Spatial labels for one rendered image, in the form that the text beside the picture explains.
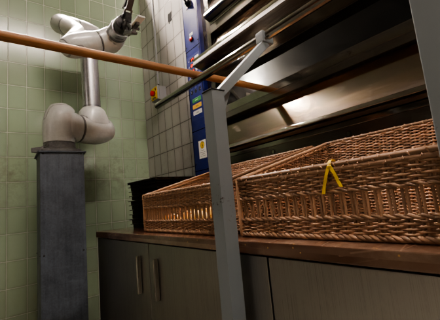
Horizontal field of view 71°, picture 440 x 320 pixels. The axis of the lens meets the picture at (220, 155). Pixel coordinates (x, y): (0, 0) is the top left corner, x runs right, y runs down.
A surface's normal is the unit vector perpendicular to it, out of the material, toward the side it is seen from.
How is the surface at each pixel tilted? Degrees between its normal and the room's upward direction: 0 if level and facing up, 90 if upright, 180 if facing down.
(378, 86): 70
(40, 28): 90
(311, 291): 90
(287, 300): 90
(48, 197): 90
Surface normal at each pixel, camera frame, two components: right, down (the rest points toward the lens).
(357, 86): -0.77, -0.36
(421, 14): -0.79, -0.02
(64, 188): 0.56, -0.17
